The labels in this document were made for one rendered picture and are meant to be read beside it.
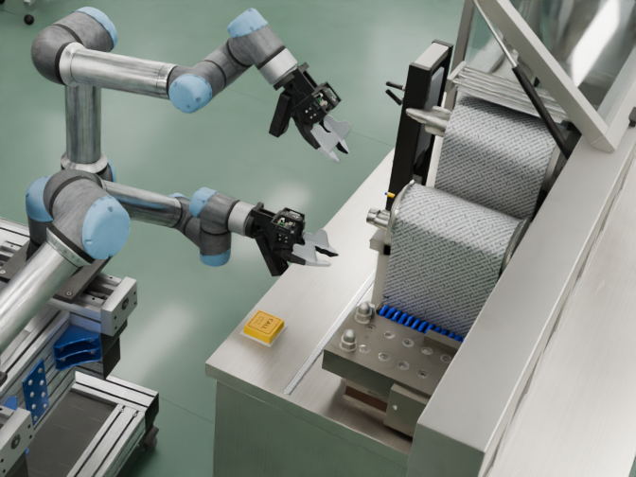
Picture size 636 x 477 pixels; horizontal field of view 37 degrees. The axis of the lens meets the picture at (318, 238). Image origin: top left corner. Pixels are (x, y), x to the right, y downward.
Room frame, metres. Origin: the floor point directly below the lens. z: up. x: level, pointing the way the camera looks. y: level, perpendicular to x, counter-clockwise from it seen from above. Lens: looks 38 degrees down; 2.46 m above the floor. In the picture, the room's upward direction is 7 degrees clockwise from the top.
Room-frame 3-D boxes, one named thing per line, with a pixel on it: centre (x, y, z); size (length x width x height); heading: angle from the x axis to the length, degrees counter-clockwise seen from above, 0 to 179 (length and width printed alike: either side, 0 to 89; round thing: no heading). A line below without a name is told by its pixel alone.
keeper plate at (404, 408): (1.34, -0.23, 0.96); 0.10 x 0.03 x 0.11; 67
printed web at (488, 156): (1.73, -0.34, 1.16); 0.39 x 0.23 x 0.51; 157
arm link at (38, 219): (1.86, 0.67, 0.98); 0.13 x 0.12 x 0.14; 159
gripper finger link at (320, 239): (1.69, -0.01, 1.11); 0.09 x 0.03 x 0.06; 76
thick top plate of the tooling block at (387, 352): (1.43, -0.25, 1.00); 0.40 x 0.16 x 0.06; 67
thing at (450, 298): (1.55, -0.27, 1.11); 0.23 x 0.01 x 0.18; 67
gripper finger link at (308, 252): (1.64, 0.01, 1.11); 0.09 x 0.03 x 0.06; 58
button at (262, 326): (1.60, 0.10, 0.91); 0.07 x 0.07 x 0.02; 67
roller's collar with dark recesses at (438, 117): (1.90, -0.25, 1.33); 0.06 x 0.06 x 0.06; 67
